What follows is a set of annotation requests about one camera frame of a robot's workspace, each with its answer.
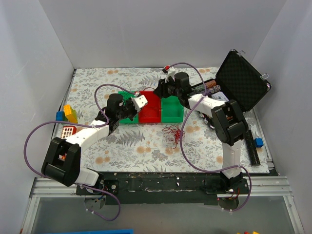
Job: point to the black poker chip case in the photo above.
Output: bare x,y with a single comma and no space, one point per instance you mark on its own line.
237,79

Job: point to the white card deck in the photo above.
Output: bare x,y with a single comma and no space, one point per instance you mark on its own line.
220,96

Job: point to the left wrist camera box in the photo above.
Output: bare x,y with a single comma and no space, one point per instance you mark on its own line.
139,101

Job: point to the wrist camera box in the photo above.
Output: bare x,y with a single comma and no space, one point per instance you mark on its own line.
139,101
170,73

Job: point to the black microphone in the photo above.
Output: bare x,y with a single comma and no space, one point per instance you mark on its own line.
251,149

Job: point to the blue plastic bin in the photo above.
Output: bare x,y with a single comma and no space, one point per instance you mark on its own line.
119,231

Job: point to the yellow red toy pieces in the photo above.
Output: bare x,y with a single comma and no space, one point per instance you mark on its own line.
246,232

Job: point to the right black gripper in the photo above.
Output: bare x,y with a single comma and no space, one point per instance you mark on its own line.
161,88

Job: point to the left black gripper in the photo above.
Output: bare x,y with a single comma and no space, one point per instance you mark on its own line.
131,107

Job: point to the red window toy brick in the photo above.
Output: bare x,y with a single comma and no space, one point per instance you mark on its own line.
68,131

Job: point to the right green plastic bin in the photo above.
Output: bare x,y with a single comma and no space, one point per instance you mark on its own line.
171,110

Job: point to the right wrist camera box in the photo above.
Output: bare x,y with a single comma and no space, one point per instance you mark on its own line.
170,73

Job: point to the black table front frame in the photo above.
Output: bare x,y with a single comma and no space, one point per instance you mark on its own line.
171,188

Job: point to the floral table mat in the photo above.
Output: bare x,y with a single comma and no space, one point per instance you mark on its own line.
139,147

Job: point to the red plastic bin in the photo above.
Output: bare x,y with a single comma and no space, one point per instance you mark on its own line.
152,112

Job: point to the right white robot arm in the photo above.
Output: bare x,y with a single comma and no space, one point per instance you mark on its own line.
229,123

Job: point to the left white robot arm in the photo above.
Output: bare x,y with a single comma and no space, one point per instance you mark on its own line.
63,159

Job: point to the small blue toy brick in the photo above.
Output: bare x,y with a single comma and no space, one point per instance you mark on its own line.
258,142

